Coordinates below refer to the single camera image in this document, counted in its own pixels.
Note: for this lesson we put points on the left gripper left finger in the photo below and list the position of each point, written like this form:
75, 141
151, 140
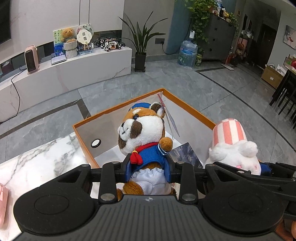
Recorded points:
113, 173

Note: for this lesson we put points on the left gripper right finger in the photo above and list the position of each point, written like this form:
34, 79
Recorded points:
184, 174

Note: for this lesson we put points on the white cat plush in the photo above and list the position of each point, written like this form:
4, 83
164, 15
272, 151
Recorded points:
231, 147

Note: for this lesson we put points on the red panda sailor plush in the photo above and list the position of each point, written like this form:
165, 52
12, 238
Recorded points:
145, 148

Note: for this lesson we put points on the pink wallet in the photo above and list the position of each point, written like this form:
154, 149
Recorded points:
3, 203

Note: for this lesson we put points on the person right hand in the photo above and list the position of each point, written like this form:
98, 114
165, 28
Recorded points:
286, 230

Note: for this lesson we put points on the orange cardboard box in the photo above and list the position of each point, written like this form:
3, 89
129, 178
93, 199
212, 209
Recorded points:
113, 133

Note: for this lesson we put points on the black dining chair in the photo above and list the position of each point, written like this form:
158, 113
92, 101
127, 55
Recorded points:
285, 92

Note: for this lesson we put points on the cardboard box on floor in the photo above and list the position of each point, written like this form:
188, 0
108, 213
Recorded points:
272, 77

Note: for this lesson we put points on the white tv console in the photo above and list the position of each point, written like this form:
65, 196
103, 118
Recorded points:
25, 90

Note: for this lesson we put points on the blue water jug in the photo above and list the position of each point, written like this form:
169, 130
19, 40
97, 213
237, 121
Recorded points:
188, 51

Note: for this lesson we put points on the black white toy car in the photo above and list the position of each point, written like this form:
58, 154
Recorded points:
108, 44

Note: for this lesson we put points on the pink space heater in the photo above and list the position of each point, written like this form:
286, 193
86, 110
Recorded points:
31, 59

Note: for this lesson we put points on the round paper fan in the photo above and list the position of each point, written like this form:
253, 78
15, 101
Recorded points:
84, 37

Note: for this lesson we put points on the dark grey cabinet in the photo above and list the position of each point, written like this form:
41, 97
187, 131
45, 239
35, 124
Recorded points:
220, 35

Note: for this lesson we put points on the tall potted leaf plant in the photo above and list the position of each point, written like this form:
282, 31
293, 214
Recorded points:
140, 39

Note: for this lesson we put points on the small teddy bear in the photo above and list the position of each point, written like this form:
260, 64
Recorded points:
67, 35

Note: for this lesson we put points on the trailing green pothos plant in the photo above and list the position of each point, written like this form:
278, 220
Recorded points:
200, 11

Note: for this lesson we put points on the black television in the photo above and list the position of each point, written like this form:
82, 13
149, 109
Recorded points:
5, 27

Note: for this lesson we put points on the wall picture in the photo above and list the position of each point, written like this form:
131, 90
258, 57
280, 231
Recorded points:
290, 37

